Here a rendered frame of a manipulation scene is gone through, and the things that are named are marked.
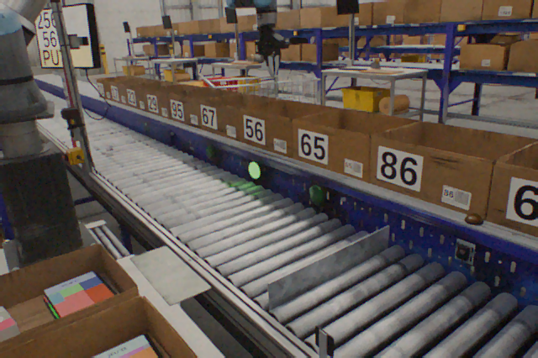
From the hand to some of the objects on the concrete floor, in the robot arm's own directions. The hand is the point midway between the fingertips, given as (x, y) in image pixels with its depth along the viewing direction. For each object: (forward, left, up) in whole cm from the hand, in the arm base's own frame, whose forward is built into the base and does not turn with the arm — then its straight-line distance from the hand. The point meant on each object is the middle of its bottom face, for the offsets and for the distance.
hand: (273, 74), depth 176 cm
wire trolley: (+80, +191, -130) cm, 244 cm away
